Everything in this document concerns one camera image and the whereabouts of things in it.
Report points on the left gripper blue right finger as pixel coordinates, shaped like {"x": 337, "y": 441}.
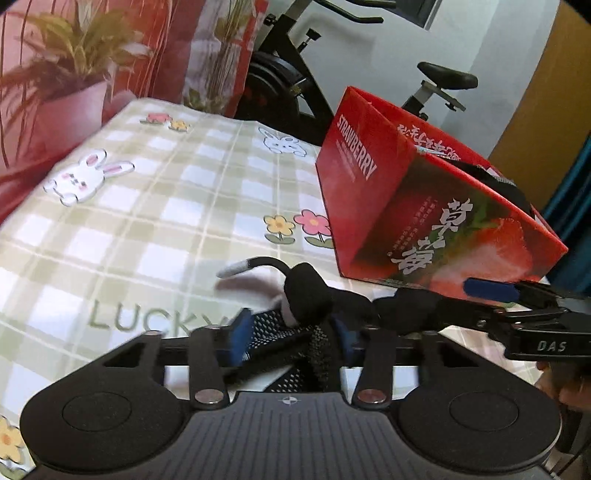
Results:
{"x": 367, "y": 353}

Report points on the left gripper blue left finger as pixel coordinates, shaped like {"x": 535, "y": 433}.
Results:
{"x": 210, "y": 352}

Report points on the black knit glove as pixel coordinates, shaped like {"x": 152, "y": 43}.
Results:
{"x": 311, "y": 329}

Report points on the black sleep mask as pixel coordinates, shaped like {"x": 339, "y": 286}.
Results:
{"x": 500, "y": 185}

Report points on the person's right hand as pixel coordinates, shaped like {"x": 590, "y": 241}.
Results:
{"x": 575, "y": 394}

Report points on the checkered green tablecloth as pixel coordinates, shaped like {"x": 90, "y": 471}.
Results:
{"x": 141, "y": 252}

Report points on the red strawberry cardboard box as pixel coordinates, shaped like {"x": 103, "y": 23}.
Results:
{"x": 402, "y": 215}

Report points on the wooden door panel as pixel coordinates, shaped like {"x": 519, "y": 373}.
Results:
{"x": 552, "y": 121}

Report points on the red printed backdrop cloth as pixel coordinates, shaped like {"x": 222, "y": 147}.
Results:
{"x": 67, "y": 67}

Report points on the dark window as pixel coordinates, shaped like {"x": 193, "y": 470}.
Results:
{"x": 421, "y": 13}

